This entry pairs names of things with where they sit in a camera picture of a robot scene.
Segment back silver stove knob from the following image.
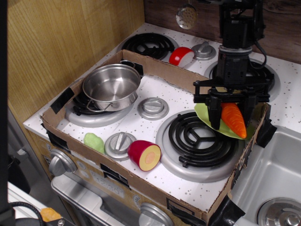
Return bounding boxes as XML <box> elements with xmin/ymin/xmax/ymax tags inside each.
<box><xmin>191</xmin><ymin>41</ymin><xmax>216</xmax><ymax>61</ymax></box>

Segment front silver stove knob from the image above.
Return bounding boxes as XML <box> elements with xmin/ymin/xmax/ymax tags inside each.
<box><xmin>104</xmin><ymin>132</ymin><xmax>136</xmax><ymax>161</ymax></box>

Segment black burner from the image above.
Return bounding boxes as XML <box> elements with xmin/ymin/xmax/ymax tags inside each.
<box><xmin>119</xmin><ymin>33</ymin><xmax>179</xmax><ymax>62</ymax></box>
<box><xmin>204</xmin><ymin>61</ymin><xmax>281</xmax><ymax>102</ymax></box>
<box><xmin>156</xmin><ymin>111</ymin><xmax>245</xmax><ymax>183</ymax></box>
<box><xmin>65</xmin><ymin>92</ymin><xmax>134</xmax><ymax>128</ymax></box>

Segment stainless steel pot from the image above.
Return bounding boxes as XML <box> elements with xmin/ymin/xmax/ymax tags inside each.
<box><xmin>82</xmin><ymin>64</ymin><xmax>141</xmax><ymax>113</ymax></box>

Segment green plastic plate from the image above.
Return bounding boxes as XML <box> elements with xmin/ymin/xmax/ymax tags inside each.
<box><xmin>194</xmin><ymin>103</ymin><xmax>255</xmax><ymax>139</ymax></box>

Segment right silver oven knob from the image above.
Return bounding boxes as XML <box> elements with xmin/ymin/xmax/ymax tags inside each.
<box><xmin>138</xmin><ymin>202</ymin><xmax>174</xmax><ymax>226</ymax></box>

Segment green toy lettuce piece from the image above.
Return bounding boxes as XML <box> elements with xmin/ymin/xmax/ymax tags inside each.
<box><xmin>83</xmin><ymin>133</ymin><xmax>104</xmax><ymax>154</ymax></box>

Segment front left black burner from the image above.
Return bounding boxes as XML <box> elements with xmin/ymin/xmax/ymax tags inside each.
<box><xmin>65</xmin><ymin>92</ymin><xmax>134</xmax><ymax>128</ymax></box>

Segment back right black burner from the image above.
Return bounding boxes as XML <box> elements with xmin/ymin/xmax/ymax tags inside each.
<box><xmin>204</xmin><ymin>61</ymin><xmax>281</xmax><ymax>102</ymax></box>

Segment orange toy carrot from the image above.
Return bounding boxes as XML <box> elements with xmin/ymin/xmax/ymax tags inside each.
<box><xmin>221</xmin><ymin>103</ymin><xmax>247</xmax><ymax>138</ymax></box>

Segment back left black burner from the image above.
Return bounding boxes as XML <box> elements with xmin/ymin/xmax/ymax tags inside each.
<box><xmin>119</xmin><ymin>33</ymin><xmax>179</xmax><ymax>62</ymax></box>

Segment silver sink basin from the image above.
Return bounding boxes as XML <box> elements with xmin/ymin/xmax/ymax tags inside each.
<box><xmin>231</xmin><ymin>127</ymin><xmax>301</xmax><ymax>226</ymax></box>

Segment red toy half fruit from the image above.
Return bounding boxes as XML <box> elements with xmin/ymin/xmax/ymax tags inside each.
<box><xmin>127</xmin><ymin>140</ymin><xmax>161</xmax><ymax>171</ymax></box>

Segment left silver oven knob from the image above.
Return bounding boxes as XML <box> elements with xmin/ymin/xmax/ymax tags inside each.
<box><xmin>49</xmin><ymin>149</ymin><xmax>77</xmax><ymax>177</ymax></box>

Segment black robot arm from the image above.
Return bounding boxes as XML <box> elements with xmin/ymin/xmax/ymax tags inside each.
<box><xmin>193</xmin><ymin>0</ymin><xmax>274</xmax><ymax>130</ymax></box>

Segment silver oven knob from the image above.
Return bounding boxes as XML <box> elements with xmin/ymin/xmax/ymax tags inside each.
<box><xmin>138</xmin><ymin>202</ymin><xmax>174</xmax><ymax>226</ymax></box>
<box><xmin>49</xmin><ymin>149</ymin><xmax>77</xmax><ymax>177</ymax></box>

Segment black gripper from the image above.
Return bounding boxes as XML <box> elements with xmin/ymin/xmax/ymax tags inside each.
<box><xmin>193</xmin><ymin>47</ymin><xmax>271</xmax><ymax>130</ymax></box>

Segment silver stove knob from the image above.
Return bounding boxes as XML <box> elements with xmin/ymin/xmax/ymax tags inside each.
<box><xmin>137</xmin><ymin>97</ymin><xmax>169</xmax><ymax>121</ymax></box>
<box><xmin>104</xmin><ymin>132</ymin><xmax>136</xmax><ymax>161</ymax></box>
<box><xmin>191</xmin><ymin>41</ymin><xmax>216</xmax><ymax>61</ymax></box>

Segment red white toy piece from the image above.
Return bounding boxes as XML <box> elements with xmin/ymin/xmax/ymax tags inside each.
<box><xmin>169</xmin><ymin>47</ymin><xmax>195</xmax><ymax>68</ymax></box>

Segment hanging metal strainer ladle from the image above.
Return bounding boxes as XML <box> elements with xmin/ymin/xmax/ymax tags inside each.
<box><xmin>175</xmin><ymin>0</ymin><xmax>198</xmax><ymax>30</ymax></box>

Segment front right black burner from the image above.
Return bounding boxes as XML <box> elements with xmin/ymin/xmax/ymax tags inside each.
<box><xmin>156</xmin><ymin>111</ymin><xmax>245</xmax><ymax>183</ymax></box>

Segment silver oven door handle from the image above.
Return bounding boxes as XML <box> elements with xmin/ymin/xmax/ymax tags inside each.
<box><xmin>51</xmin><ymin>175</ymin><xmax>128</xmax><ymax>226</ymax></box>

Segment black cable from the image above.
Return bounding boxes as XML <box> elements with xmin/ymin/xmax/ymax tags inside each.
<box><xmin>9</xmin><ymin>202</ymin><xmax>45</xmax><ymax>226</ymax></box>

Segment orange yellow object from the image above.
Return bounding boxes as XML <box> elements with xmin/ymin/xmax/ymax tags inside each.
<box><xmin>40</xmin><ymin>207</ymin><xmax>62</xmax><ymax>222</ymax></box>

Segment brown cardboard fence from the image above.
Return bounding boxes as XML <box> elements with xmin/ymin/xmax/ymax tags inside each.
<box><xmin>41</xmin><ymin>50</ymin><xmax>270</xmax><ymax>226</ymax></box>

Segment centre silver stove knob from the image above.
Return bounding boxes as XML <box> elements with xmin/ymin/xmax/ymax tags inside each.
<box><xmin>137</xmin><ymin>97</ymin><xmax>169</xmax><ymax>121</ymax></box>

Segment silver sink drain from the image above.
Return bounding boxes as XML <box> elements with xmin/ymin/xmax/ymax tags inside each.
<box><xmin>256</xmin><ymin>198</ymin><xmax>301</xmax><ymax>226</ymax></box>

